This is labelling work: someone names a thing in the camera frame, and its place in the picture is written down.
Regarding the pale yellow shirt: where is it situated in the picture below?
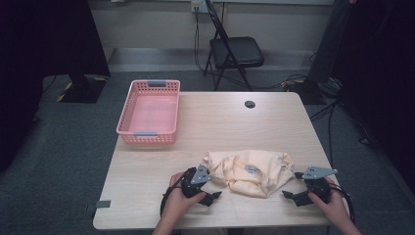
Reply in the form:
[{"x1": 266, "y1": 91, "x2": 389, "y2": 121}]
[{"x1": 202, "y1": 149, "x2": 297, "y2": 200}]

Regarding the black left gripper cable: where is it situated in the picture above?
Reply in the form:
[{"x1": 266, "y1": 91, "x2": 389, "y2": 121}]
[{"x1": 159, "y1": 167, "x2": 194, "y2": 217}]

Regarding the black wall cable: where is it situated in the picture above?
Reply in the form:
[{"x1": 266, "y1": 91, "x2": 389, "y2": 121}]
[{"x1": 193, "y1": 11, "x2": 208, "y2": 74}]

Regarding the person's right hand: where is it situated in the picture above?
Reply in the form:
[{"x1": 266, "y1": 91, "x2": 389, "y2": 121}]
[{"x1": 307, "y1": 177, "x2": 352, "y2": 227}]

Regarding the black stand base plate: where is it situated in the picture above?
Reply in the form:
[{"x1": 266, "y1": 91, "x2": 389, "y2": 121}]
[{"x1": 60, "y1": 73, "x2": 109, "y2": 105}]

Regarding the black folding chair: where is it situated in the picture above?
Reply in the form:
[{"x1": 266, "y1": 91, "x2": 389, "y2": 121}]
[{"x1": 202, "y1": 0, "x2": 265, "y2": 93}]

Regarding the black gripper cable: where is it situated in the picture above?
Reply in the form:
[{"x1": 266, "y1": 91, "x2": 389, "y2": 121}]
[
  {"x1": 328, "y1": 181, "x2": 356, "y2": 223},
  {"x1": 159, "y1": 167, "x2": 194, "y2": 217}
]

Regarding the pink plastic basket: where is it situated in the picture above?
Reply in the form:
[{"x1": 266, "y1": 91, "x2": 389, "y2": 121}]
[{"x1": 115, "y1": 78, "x2": 181, "y2": 146}]

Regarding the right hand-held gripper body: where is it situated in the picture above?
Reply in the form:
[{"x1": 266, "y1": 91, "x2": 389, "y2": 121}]
[{"x1": 301, "y1": 165, "x2": 339, "y2": 204}]

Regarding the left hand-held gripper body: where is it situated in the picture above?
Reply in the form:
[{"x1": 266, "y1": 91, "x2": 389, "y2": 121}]
[{"x1": 180, "y1": 164, "x2": 211, "y2": 199}]

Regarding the dark grey panel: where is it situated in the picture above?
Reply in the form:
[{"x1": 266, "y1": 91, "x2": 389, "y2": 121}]
[{"x1": 306, "y1": 0, "x2": 350, "y2": 84}]

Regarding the black floor cable bundle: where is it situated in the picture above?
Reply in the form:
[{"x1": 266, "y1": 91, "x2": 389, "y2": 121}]
[{"x1": 280, "y1": 73, "x2": 345, "y2": 98}]

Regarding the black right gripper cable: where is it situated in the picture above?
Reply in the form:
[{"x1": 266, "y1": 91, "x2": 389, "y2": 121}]
[{"x1": 328, "y1": 181, "x2": 356, "y2": 223}]

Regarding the wall power outlet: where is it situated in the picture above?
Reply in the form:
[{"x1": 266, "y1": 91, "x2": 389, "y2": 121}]
[{"x1": 190, "y1": 0, "x2": 206, "y2": 15}]

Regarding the person's left hand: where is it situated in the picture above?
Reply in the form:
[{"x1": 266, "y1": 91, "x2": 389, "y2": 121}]
[{"x1": 161, "y1": 171, "x2": 208, "y2": 227}]

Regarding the black curtain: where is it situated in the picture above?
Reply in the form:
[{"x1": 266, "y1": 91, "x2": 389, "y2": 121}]
[
  {"x1": 0, "y1": 0, "x2": 112, "y2": 173},
  {"x1": 332, "y1": 0, "x2": 415, "y2": 194}
]

